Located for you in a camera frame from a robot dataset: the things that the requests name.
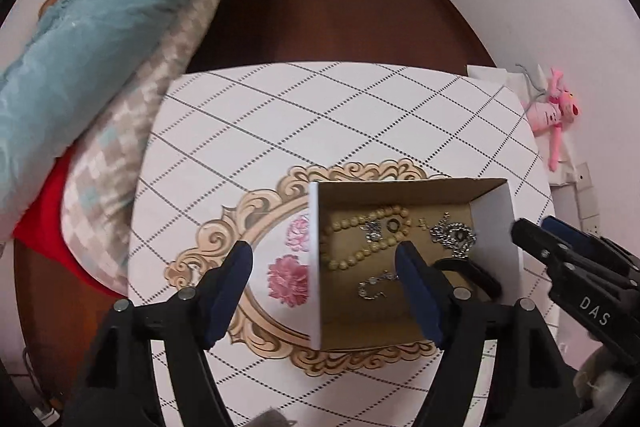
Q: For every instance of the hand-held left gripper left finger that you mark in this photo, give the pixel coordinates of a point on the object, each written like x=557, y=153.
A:
x=232, y=287

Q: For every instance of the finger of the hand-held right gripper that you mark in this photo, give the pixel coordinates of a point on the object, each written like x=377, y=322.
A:
x=575, y=237
x=545, y=249

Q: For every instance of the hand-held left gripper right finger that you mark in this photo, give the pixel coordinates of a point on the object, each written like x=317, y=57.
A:
x=417, y=292

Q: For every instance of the black smart watch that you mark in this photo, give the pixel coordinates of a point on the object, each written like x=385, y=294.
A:
x=480, y=277

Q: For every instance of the small silver earring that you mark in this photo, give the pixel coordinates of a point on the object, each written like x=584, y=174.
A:
x=424, y=222

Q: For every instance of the white cardboard box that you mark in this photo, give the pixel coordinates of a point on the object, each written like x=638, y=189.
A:
x=345, y=327

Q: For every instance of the pink plush toy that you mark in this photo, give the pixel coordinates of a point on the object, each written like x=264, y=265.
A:
x=545, y=114

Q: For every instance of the checkered beige blanket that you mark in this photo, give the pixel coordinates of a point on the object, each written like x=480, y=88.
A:
x=100, y=207

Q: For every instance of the red blanket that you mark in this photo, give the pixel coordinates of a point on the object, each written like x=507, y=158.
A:
x=45, y=217

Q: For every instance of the light blue quilt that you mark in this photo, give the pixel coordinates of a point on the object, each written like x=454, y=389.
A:
x=75, y=57

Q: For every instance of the white wall socket strip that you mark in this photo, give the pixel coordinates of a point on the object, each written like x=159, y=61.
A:
x=585, y=202

